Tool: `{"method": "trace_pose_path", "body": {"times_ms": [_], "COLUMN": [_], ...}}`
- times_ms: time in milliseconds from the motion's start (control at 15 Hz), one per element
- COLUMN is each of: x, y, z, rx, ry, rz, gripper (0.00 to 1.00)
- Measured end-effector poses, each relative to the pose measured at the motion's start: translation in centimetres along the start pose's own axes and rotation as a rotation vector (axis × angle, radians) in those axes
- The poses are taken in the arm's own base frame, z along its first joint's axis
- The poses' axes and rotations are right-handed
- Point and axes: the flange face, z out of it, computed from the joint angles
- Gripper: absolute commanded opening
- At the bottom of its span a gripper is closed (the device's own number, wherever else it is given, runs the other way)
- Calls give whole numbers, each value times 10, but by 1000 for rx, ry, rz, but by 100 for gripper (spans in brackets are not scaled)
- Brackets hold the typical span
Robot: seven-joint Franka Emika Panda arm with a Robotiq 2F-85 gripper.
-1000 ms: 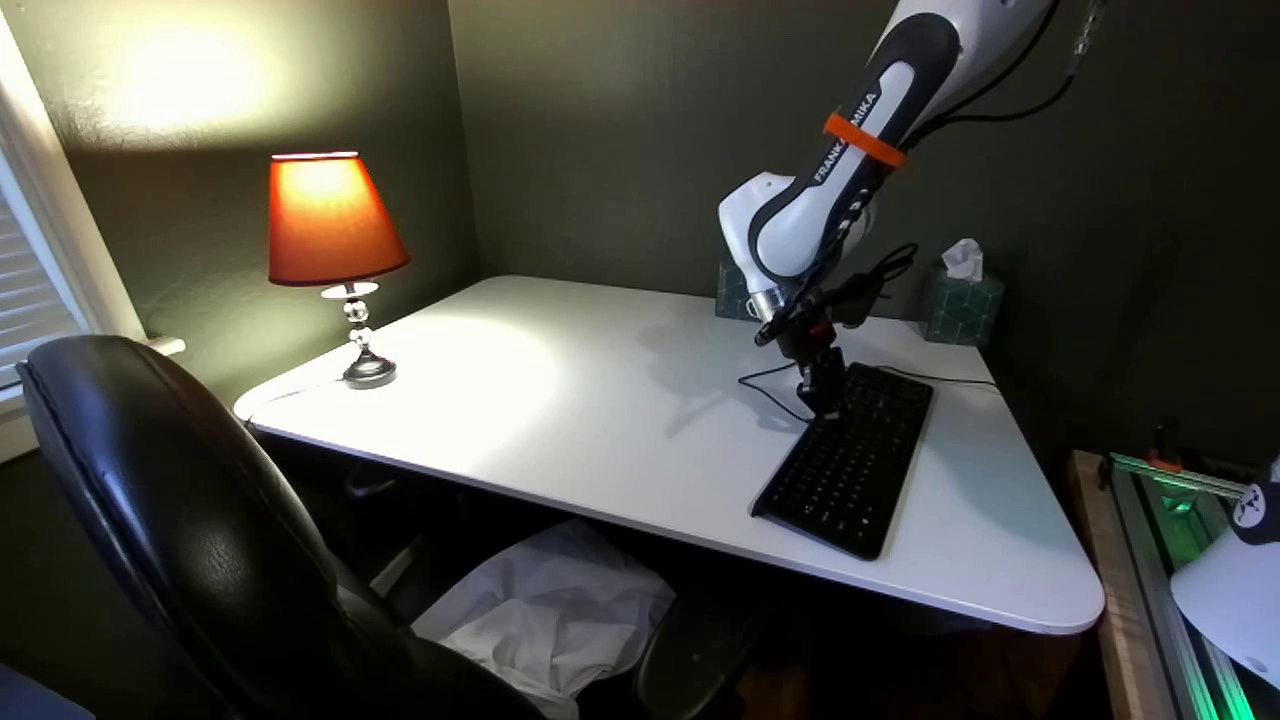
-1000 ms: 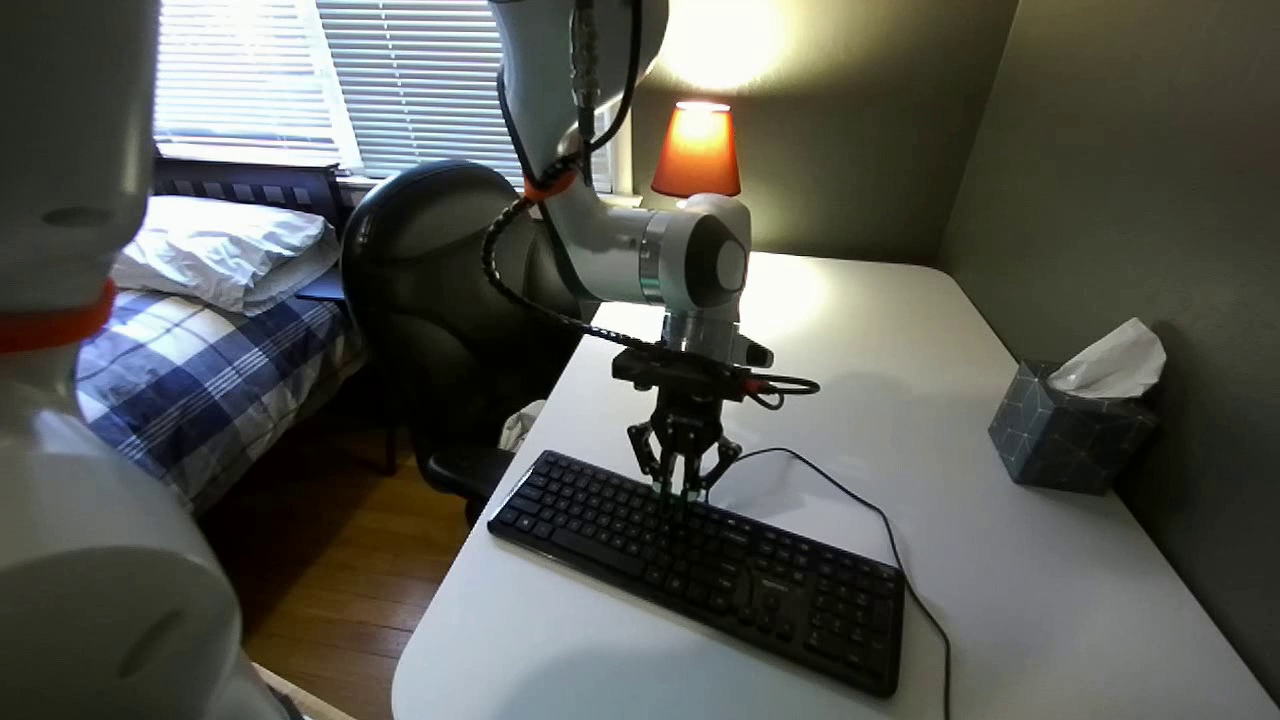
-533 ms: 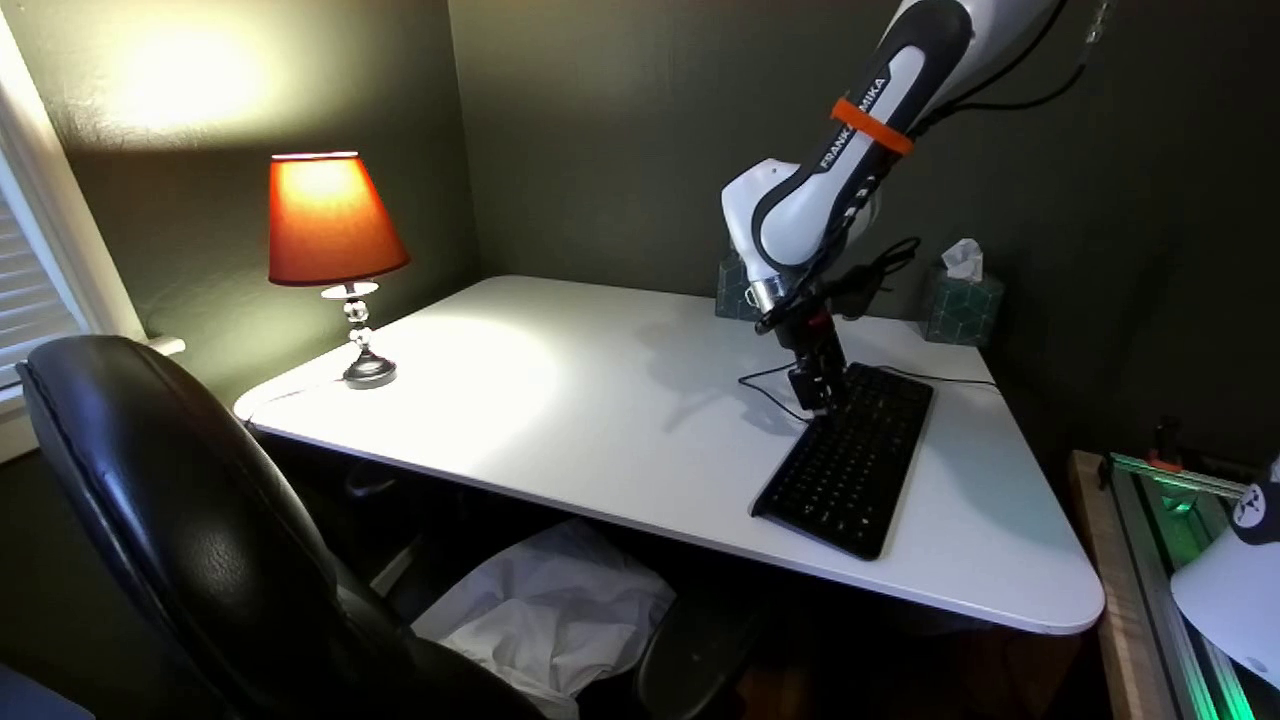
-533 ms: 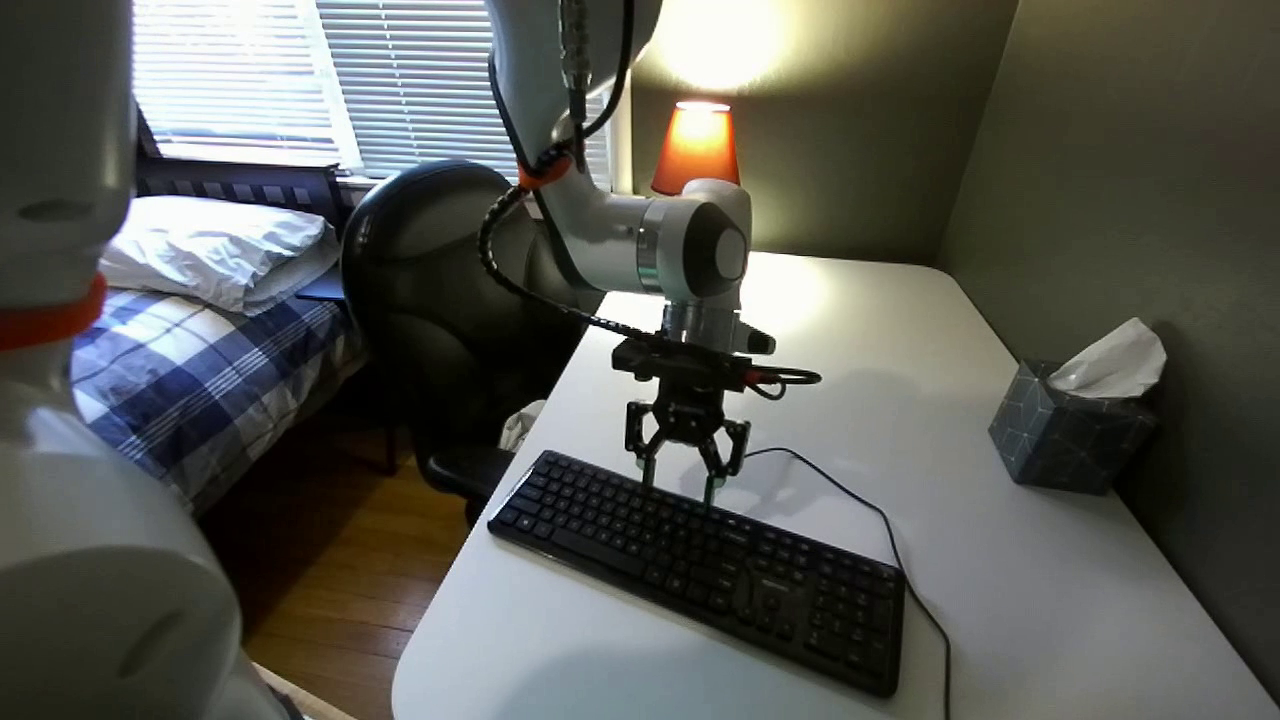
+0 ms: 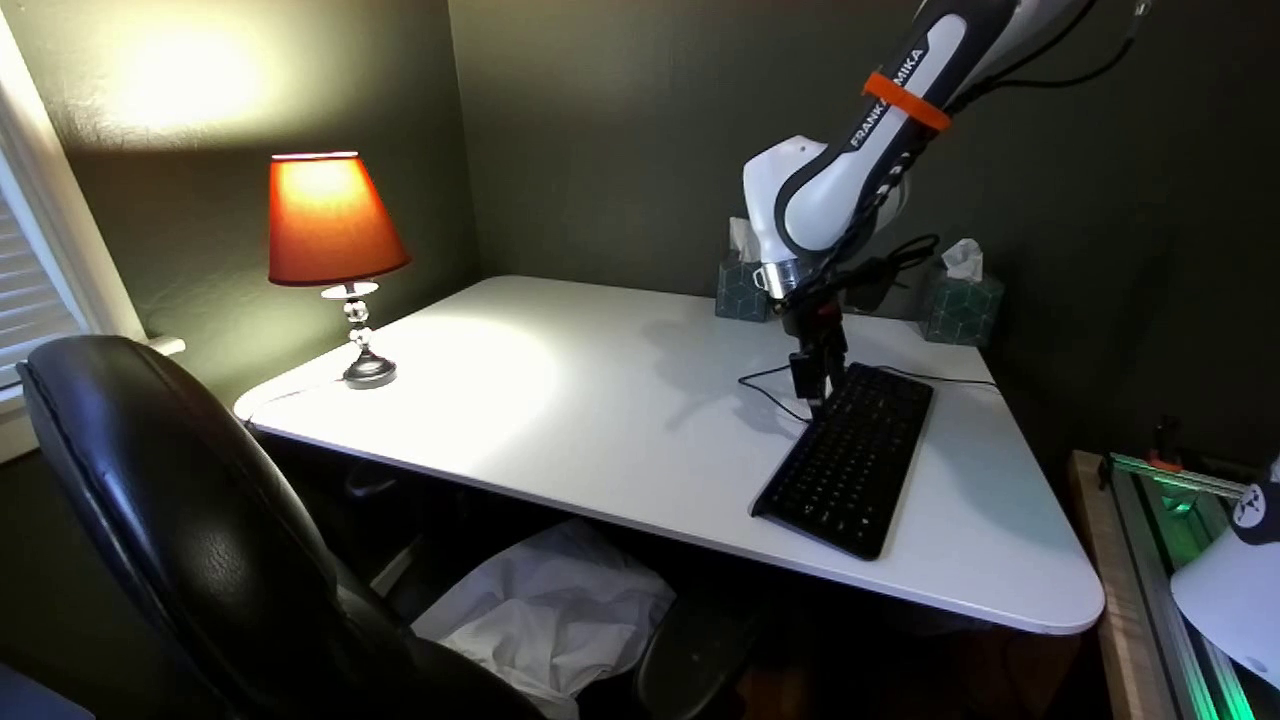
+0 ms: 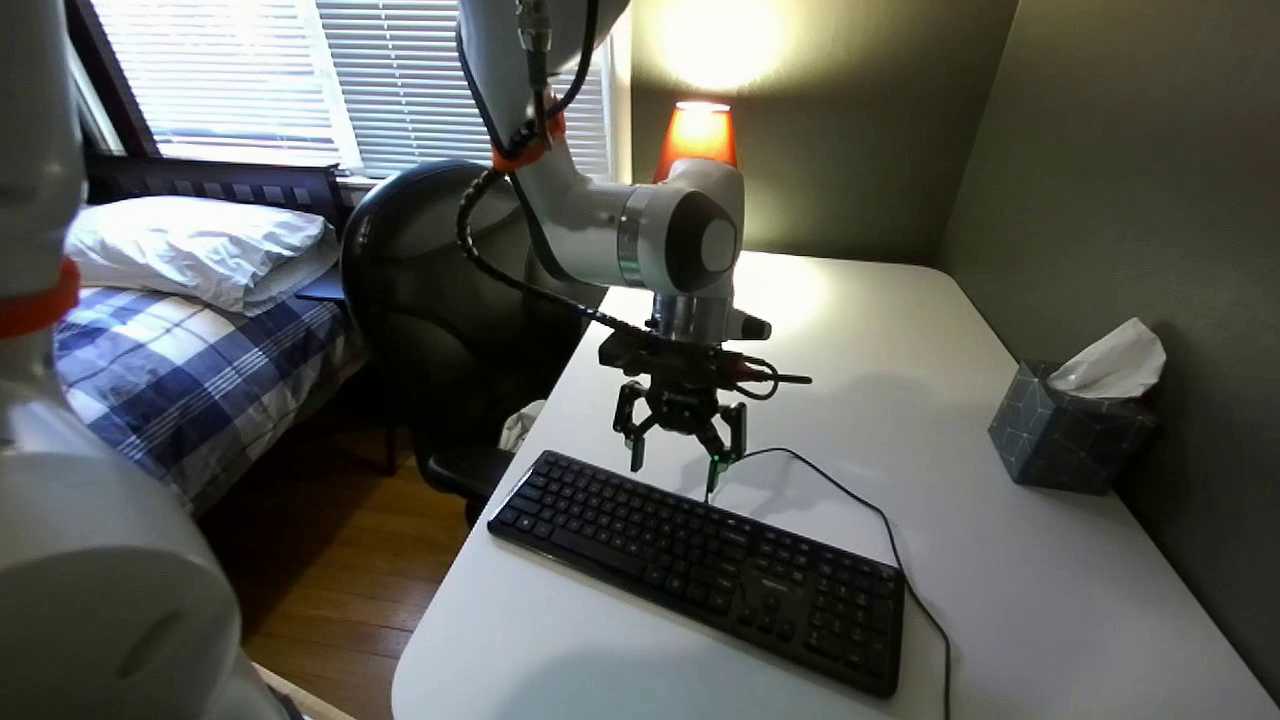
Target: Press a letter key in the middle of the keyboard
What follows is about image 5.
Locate black keyboard cable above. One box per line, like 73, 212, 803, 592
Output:
735, 357, 819, 432

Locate white window blind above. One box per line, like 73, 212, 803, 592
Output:
0, 10, 147, 465

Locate aluminium rail frame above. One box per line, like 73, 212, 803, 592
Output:
1101, 447, 1262, 720

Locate white crumpled cloth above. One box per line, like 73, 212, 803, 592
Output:
410, 516, 682, 720

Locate orange strap band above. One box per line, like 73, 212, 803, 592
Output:
862, 69, 959, 135

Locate orange shade table lamp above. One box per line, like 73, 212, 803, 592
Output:
259, 146, 411, 392

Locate black leather office chair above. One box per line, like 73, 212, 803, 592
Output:
13, 331, 772, 720

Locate black cap with white logo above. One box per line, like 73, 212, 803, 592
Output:
1224, 457, 1280, 547

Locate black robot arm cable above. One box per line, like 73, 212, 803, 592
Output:
965, 0, 1153, 98

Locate wooden side bench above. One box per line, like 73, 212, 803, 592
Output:
1063, 444, 1185, 720

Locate black computer keyboard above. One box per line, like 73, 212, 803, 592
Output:
747, 361, 939, 565

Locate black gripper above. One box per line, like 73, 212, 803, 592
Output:
781, 265, 857, 402

